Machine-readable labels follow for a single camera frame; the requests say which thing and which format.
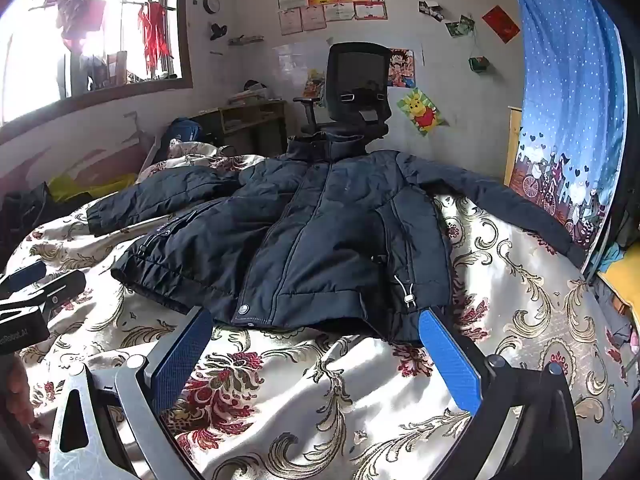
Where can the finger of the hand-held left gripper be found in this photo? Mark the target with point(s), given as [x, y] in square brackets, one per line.
[57, 292]
[25, 275]

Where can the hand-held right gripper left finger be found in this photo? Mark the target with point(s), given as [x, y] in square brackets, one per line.
[179, 355]

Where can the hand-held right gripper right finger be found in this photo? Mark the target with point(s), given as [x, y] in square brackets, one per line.
[450, 360]

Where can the dark navy padded jacket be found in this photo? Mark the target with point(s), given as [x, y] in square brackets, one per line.
[325, 240]

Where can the person's left hand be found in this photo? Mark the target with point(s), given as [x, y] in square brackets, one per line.
[17, 395]

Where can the black bag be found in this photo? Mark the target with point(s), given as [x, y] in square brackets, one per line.
[25, 215]

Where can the yellow cloth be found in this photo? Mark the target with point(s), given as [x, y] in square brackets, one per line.
[90, 187]

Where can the floral satin bedspread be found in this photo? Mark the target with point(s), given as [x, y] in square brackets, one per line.
[350, 410]

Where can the yellow fabric pile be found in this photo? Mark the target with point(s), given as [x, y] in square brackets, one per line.
[622, 285]

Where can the blue backpack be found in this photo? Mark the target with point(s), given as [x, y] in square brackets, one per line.
[181, 132]

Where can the wooden framed window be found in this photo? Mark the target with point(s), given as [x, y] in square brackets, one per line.
[30, 60]

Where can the light wooden cabinet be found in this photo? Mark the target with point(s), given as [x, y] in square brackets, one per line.
[512, 145]

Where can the wooden desk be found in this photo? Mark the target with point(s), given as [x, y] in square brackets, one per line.
[250, 120]

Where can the dark red hanging cloth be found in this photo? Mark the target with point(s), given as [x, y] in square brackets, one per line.
[75, 10]

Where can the red hanging garment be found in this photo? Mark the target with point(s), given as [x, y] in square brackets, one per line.
[155, 35]

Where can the green hanging ornament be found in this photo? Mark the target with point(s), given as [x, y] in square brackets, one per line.
[477, 64]

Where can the blue printed curtain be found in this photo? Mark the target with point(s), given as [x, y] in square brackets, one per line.
[565, 85]

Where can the black mesh office chair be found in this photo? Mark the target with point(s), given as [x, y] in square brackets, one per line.
[357, 67]

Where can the yellow bear wall poster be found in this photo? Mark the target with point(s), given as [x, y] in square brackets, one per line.
[422, 112]

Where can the cartoon figure wall poster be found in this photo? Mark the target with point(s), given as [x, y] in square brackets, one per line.
[402, 67]

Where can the small colourful wall poster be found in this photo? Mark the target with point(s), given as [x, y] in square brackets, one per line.
[314, 84]

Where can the black wall hook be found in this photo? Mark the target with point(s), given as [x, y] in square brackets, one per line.
[218, 31]

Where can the small wall shelf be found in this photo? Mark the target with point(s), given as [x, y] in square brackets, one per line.
[246, 40]

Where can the round wall clock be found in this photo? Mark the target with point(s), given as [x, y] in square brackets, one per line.
[211, 4]

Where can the green wall photos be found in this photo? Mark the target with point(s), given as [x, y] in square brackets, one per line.
[460, 26]

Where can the red wall envelope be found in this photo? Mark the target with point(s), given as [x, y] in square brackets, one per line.
[501, 23]

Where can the dark wall photos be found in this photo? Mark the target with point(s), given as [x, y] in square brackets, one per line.
[430, 11]

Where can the group of wall certificates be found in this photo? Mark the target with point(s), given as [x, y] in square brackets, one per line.
[340, 0]

